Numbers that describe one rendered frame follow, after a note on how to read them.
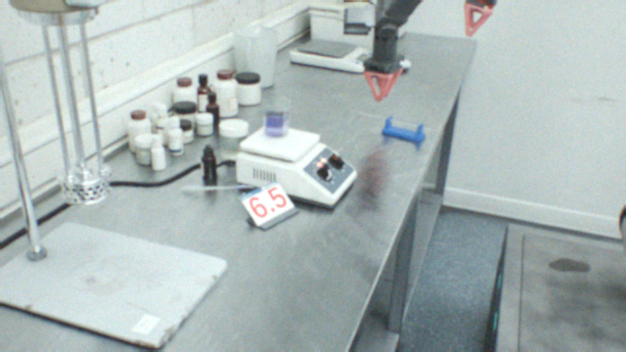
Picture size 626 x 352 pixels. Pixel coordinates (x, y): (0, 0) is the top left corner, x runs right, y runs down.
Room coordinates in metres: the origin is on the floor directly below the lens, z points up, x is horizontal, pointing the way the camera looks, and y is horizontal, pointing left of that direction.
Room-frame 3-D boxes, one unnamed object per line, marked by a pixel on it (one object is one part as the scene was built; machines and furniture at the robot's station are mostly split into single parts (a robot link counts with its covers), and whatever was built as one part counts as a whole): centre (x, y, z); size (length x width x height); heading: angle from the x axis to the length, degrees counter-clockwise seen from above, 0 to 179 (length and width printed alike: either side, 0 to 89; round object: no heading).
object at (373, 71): (1.34, -0.15, 0.87); 0.07 x 0.07 x 0.09; 60
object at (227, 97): (1.38, 0.22, 0.80); 0.06 x 0.06 x 0.11
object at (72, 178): (0.69, 0.30, 1.02); 0.07 x 0.07 x 0.25
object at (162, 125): (1.18, 0.33, 0.79); 0.03 x 0.03 x 0.09
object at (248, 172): (1.02, 0.04, 0.79); 0.22 x 0.13 x 0.08; 68
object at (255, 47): (1.62, 0.18, 0.82); 0.18 x 0.13 x 0.15; 176
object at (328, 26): (2.24, -0.16, 0.82); 0.37 x 0.31 x 0.14; 160
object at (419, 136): (1.29, -0.21, 0.77); 0.10 x 0.03 x 0.04; 61
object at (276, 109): (1.05, 0.08, 0.87); 0.06 x 0.05 x 0.08; 147
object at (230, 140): (1.11, 0.16, 0.79); 0.06 x 0.06 x 0.08
